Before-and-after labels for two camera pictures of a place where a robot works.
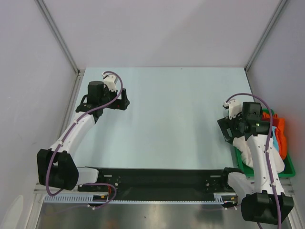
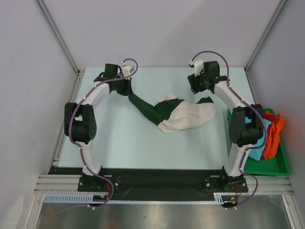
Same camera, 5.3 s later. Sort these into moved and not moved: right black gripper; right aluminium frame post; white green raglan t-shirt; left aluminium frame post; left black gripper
Moved: right black gripper; white green raglan t-shirt; left black gripper
Not moved: left aluminium frame post; right aluminium frame post
